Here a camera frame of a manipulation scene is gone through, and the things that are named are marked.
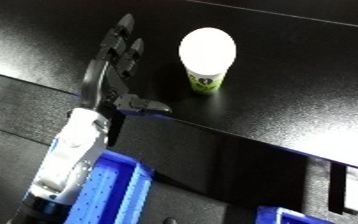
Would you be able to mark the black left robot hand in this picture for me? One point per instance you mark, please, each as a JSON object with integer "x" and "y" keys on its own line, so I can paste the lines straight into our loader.
{"x": 95, "y": 86}

